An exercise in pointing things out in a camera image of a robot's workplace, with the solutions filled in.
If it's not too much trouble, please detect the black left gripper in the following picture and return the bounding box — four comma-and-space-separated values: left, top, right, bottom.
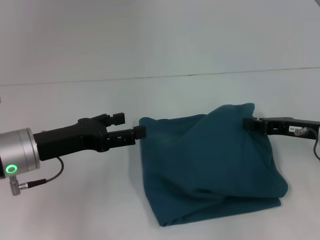
32, 111, 147, 162

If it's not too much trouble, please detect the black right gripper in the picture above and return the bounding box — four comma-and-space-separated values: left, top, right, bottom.
243, 116, 320, 141

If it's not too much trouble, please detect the teal t-shirt with FREE print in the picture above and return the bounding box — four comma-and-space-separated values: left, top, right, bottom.
137, 101, 290, 228

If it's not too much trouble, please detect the right arm cable with plug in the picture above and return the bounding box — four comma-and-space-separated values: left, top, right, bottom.
294, 126, 320, 168

